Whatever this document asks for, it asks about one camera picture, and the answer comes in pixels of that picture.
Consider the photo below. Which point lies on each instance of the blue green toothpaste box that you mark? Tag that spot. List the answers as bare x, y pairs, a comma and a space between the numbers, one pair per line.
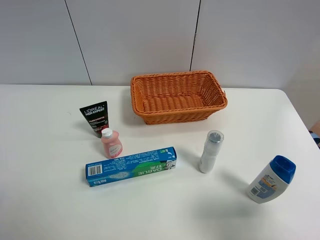
130, 166

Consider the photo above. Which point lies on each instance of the orange wicker basket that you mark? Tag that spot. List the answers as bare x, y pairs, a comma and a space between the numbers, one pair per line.
178, 97

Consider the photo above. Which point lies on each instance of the blue object at table edge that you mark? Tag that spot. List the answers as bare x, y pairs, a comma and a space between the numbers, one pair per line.
316, 138

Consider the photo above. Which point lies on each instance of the black L'Oreal face wash tube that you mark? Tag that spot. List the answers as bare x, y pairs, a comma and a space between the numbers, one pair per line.
97, 116

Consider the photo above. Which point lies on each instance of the clear wrapped white bottle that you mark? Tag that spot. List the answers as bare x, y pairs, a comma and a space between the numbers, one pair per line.
212, 146

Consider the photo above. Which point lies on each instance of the white shampoo bottle blue cap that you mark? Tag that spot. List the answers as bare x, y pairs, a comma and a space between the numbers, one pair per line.
272, 181

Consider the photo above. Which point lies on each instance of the small pink liquid bottle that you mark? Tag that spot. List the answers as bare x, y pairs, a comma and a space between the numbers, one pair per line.
111, 143

